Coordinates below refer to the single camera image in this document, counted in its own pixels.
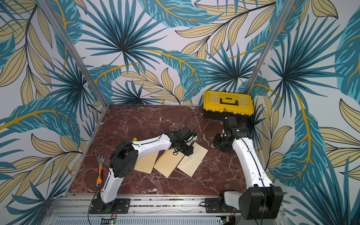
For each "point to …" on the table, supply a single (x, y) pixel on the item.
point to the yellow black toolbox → (218, 104)
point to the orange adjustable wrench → (101, 160)
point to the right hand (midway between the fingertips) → (215, 145)
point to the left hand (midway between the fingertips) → (190, 153)
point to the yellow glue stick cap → (135, 139)
